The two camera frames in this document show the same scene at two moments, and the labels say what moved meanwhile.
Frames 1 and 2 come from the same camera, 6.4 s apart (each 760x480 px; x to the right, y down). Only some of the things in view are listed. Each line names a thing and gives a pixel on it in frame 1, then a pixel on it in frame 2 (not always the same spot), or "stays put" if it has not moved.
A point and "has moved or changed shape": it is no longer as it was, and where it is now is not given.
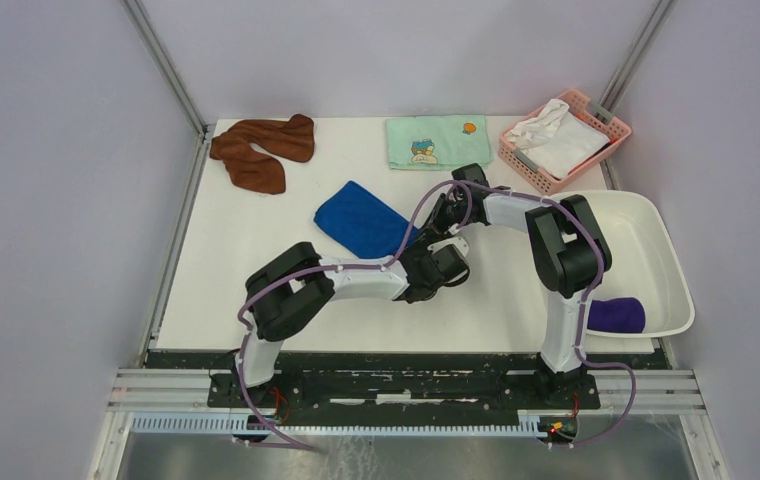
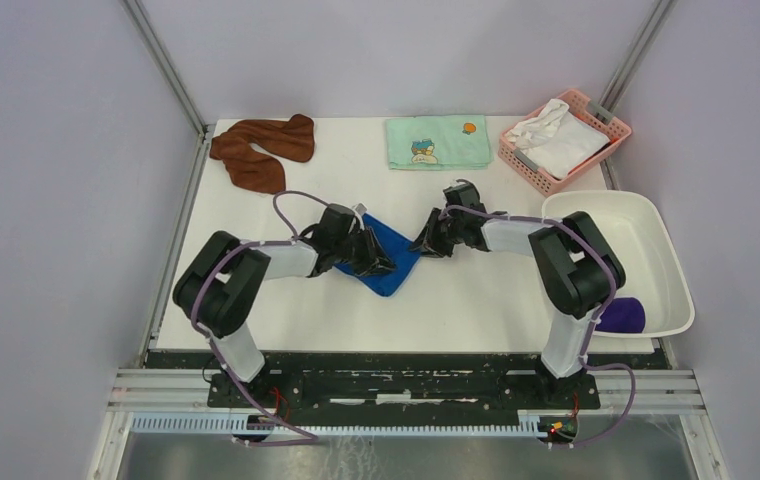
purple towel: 616,314 stays put
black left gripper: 419,246 → 375,259
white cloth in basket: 554,140 stays put
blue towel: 362,223 has moved or changed shape
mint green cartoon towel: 438,143 stays put
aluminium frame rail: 185,391 stays put
